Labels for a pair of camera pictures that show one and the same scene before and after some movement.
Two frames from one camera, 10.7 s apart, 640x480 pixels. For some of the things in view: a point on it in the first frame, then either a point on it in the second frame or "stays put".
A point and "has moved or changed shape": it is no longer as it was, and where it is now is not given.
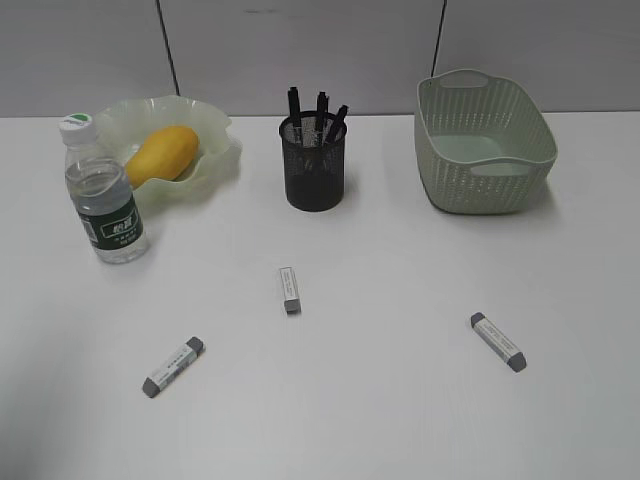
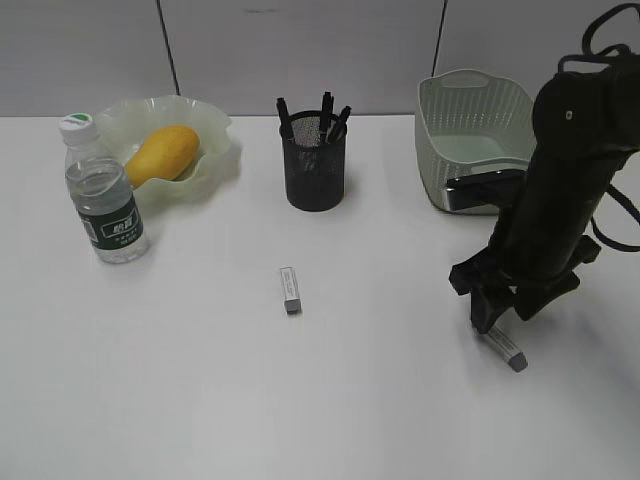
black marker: x=338 y=127 stays put
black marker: x=321 y=119 has moved or changed shape
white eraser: x=515 y=359 stays put
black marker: x=294 y=135 has moved or changed shape
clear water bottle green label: x=100 y=185 stays put
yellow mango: x=169 y=152 stays put
